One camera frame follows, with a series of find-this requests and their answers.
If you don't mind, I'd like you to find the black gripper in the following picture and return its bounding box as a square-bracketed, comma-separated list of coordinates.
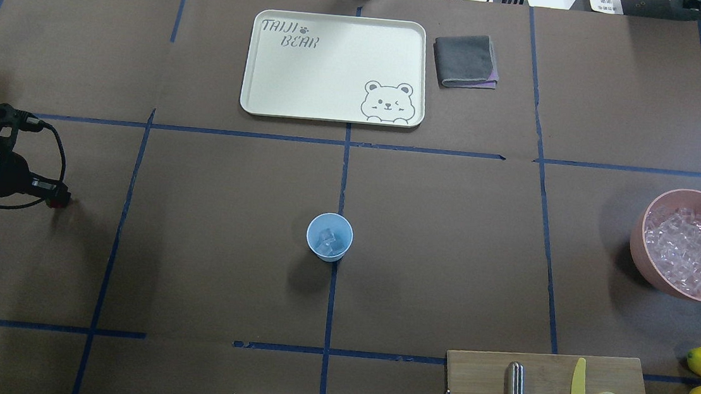
[0, 103, 70, 203]

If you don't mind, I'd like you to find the clear ice cube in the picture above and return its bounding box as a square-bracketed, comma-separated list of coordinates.
[315, 228, 343, 256]

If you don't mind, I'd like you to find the red strawberry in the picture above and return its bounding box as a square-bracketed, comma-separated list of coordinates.
[46, 195, 71, 209]

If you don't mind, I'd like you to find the light blue plastic cup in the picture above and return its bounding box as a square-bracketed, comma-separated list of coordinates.
[306, 212, 354, 262]

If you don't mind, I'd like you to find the pile of clear ice cubes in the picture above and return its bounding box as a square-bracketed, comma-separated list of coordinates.
[643, 206, 701, 297]

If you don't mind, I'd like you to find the cream bear print tray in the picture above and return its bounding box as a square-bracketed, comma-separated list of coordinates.
[240, 9, 427, 128]

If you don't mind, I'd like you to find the grey folded cloth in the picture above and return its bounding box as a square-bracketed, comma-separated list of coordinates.
[434, 35, 499, 89]

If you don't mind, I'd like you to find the wooden cutting board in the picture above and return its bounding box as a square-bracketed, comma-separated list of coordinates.
[446, 349, 646, 394]

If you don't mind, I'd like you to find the pink bowl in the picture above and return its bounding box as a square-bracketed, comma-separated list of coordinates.
[629, 188, 701, 302]

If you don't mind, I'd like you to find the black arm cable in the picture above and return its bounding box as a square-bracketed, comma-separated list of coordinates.
[0, 118, 72, 216]

